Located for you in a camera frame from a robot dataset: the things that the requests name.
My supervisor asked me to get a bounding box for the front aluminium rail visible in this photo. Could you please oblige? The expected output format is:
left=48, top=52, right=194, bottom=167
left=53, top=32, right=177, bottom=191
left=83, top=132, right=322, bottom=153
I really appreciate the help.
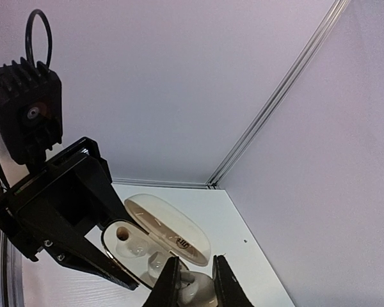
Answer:
left=0, top=230, right=24, bottom=306

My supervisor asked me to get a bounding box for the white earbud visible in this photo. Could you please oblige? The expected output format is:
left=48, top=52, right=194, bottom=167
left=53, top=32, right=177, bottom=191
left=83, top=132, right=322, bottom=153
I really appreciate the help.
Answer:
left=178, top=271, right=218, bottom=307

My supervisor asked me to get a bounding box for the white earbud charging case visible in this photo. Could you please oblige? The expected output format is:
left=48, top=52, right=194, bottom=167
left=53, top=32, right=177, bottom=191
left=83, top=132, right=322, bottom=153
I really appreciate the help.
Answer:
left=101, top=194, right=211, bottom=289

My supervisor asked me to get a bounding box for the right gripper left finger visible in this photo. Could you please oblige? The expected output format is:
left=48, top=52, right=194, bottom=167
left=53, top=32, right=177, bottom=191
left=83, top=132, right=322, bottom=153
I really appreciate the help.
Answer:
left=143, top=256, right=181, bottom=307

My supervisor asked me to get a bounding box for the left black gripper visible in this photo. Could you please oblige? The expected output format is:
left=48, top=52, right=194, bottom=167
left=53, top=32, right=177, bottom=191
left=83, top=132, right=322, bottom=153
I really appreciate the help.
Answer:
left=0, top=137, right=139, bottom=290

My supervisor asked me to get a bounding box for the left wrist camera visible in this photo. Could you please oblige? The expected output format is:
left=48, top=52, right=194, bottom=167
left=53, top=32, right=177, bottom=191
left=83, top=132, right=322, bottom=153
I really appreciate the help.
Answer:
left=0, top=58, right=63, bottom=172

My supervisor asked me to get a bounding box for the left aluminium frame post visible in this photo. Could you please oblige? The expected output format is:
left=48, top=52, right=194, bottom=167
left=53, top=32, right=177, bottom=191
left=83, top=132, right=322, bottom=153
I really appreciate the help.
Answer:
left=205, top=0, right=349, bottom=189

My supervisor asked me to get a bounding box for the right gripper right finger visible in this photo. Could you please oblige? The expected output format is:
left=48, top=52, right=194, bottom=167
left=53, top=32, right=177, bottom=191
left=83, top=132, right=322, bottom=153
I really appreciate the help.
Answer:
left=212, top=255, right=253, bottom=307

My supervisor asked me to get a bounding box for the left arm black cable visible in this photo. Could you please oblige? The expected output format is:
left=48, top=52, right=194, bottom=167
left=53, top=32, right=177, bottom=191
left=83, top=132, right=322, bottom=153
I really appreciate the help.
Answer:
left=24, top=8, right=54, bottom=70

